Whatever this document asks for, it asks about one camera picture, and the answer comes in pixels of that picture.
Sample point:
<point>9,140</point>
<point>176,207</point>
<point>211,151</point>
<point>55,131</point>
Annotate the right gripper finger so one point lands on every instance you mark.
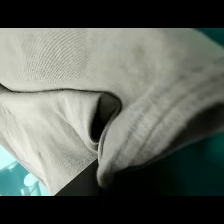
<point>85,181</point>

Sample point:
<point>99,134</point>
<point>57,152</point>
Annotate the brown shirt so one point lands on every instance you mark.
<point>133,83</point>

